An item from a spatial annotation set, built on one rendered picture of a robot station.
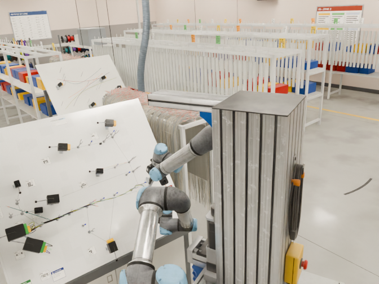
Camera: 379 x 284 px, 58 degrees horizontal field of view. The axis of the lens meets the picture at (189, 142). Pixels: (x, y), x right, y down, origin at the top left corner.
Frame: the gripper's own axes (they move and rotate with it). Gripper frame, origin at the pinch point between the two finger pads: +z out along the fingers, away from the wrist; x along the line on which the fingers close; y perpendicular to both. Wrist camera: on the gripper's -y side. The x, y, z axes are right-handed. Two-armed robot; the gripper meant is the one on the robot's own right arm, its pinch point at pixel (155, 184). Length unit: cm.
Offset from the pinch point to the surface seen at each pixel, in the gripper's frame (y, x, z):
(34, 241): 7, 75, 6
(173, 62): 250, -239, 141
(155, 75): 288, -239, 194
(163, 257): -28, 4, 55
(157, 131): 62, -52, 34
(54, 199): 24, 56, 2
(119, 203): 10.2, 18.7, 20.6
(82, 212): 15.3, 43.0, 18.3
